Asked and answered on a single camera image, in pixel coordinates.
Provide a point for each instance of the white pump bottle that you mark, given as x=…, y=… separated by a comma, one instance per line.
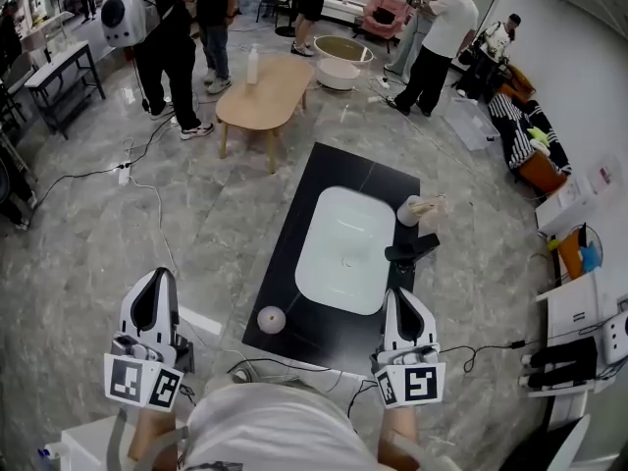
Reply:
x=252, y=69

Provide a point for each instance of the white sink basin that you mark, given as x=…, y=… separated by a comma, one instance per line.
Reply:
x=346, y=248

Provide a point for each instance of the black standing fan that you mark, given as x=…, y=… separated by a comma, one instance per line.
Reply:
x=584, y=250

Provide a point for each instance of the round glass-top table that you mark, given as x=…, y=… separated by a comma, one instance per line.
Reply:
x=343, y=48

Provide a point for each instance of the grey console table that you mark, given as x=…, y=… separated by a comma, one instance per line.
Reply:
x=59, y=74

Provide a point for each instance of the person's left forearm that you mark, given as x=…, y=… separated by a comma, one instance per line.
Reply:
x=152, y=434

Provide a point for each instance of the wooden toothbrushes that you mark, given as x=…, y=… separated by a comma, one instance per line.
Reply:
x=429, y=204

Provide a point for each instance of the black faucet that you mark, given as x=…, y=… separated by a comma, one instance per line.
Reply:
x=409, y=250

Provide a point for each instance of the round white low table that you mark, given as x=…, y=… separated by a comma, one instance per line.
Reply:
x=338, y=72

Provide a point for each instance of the oval wooden coffee table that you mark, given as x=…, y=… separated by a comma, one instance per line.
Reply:
x=265, y=96

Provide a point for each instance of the white round diffuser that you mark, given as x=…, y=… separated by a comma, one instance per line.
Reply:
x=271, y=320

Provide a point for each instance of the person's white shirt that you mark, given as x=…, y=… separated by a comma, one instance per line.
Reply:
x=275, y=430

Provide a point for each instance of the black handheld device pair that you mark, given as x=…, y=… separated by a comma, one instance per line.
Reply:
x=561, y=363

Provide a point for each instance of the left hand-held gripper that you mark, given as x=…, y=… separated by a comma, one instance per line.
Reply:
x=142, y=378

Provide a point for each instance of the white side desk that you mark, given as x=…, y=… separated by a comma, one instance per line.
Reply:
x=579, y=297

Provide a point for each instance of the white dome backpack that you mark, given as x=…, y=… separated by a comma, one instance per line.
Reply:
x=128, y=13

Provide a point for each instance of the white headset device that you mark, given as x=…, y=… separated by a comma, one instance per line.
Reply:
x=617, y=336

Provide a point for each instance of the pink armchair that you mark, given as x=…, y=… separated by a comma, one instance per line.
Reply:
x=387, y=15

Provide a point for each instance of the clear plastic storage box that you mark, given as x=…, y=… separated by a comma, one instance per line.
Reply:
x=471, y=120

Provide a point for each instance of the orange sofa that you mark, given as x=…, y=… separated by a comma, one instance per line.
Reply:
x=539, y=172

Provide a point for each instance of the white toothbrush cup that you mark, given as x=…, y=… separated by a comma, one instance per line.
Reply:
x=407, y=211

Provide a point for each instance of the white power strip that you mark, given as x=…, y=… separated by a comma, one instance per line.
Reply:
x=124, y=173

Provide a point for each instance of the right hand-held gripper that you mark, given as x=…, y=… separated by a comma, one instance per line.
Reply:
x=412, y=381

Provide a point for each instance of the black chair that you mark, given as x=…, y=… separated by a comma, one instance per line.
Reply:
x=277, y=0

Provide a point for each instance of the black white striped blanket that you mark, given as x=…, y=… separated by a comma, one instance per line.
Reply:
x=520, y=130

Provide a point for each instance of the person's right forearm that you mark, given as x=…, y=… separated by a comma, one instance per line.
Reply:
x=400, y=434

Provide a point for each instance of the black sink counter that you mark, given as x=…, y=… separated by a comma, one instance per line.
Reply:
x=343, y=165

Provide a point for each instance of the white cardboard box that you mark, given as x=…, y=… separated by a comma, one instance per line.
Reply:
x=564, y=206

